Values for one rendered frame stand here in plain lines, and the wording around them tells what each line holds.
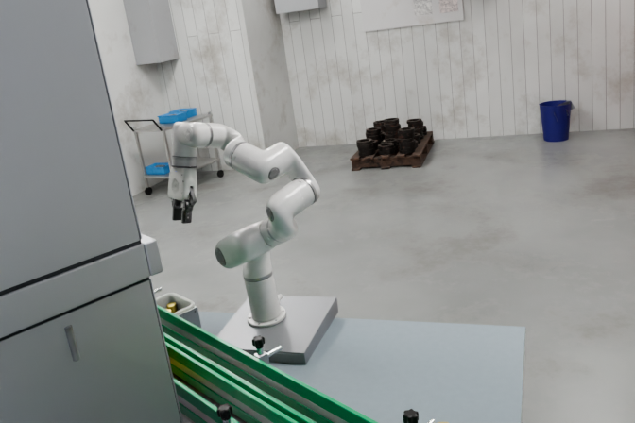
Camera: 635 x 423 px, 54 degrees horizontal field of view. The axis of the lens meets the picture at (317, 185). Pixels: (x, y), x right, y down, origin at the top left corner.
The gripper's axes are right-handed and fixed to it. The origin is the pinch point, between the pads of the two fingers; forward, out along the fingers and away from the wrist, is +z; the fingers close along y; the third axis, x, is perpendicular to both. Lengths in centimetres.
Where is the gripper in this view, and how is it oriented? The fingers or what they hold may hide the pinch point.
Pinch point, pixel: (181, 215)
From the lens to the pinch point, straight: 194.8
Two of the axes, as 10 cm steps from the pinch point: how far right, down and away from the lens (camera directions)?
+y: 6.7, 1.2, -7.3
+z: -0.6, 9.9, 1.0
